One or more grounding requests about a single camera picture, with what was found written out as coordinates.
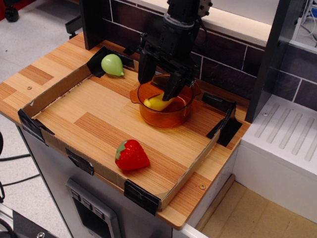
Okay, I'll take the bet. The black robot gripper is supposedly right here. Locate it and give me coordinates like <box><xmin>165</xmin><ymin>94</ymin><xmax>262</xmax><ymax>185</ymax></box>
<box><xmin>138</xmin><ymin>14</ymin><xmax>200</xmax><ymax>101</ymax></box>

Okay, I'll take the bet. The yellow toy banana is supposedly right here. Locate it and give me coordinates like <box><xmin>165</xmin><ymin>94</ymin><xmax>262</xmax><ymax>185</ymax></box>
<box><xmin>143</xmin><ymin>93</ymin><xmax>174</xmax><ymax>111</ymax></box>

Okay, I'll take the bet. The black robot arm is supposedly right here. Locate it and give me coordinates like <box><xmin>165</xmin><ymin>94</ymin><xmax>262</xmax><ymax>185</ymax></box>
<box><xmin>138</xmin><ymin>0</ymin><xmax>212</xmax><ymax>101</ymax></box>

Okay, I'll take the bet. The orange transparent plastic pot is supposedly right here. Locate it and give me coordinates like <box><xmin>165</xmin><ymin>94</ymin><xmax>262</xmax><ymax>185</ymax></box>
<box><xmin>130</xmin><ymin>74</ymin><xmax>201</xmax><ymax>128</ymax></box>

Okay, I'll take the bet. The cardboard fence with black tape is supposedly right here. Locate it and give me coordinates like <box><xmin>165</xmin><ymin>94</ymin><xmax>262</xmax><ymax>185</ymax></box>
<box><xmin>18</xmin><ymin>48</ymin><xmax>248</xmax><ymax>217</ymax></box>

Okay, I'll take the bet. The green toy pear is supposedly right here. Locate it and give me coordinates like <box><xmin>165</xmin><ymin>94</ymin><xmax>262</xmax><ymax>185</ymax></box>
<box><xmin>101</xmin><ymin>54</ymin><xmax>124</xmax><ymax>76</ymax></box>

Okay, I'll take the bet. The red toy strawberry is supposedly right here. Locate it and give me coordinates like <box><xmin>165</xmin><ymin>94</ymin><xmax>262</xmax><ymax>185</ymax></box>
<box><xmin>115</xmin><ymin>139</ymin><xmax>150</xmax><ymax>171</ymax></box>

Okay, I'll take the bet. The white toy sink drainboard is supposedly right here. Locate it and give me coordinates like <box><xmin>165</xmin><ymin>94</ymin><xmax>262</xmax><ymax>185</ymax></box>
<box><xmin>240</xmin><ymin>94</ymin><xmax>317</xmax><ymax>183</ymax></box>

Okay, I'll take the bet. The grey toy oven front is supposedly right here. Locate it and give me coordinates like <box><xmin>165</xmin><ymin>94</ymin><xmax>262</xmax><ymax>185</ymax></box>
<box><xmin>66</xmin><ymin>179</ymin><xmax>122</xmax><ymax>238</ymax></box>

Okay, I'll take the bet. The black office chair base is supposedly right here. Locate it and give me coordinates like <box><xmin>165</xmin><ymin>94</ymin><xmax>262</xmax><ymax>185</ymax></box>
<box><xmin>0</xmin><ymin>0</ymin><xmax>19</xmax><ymax>22</ymax></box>

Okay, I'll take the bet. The black vertical post left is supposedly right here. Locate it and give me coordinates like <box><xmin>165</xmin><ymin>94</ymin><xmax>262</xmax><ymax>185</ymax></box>
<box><xmin>79</xmin><ymin>0</ymin><xmax>111</xmax><ymax>50</ymax></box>

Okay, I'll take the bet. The black vertical post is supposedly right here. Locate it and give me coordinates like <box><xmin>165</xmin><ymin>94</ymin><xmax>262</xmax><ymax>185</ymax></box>
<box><xmin>79</xmin><ymin>0</ymin><xmax>111</xmax><ymax>50</ymax></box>
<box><xmin>245</xmin><ymin>0</ymin><xmax>306</xmax><ymax>123</ymax></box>

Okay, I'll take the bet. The black vertical post right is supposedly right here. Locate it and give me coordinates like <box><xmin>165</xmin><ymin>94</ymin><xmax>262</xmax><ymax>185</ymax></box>
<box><xmin>245</xmin><ymin>0</ymin><xmax>306</xmax><ymax>123</ymax></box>

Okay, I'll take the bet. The black floor cable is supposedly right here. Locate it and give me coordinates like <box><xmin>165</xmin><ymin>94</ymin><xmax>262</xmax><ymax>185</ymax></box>
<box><xmin>0</xmin><ymin>153</ymin><xmax>40</xmax><ymax>187</ymax></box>

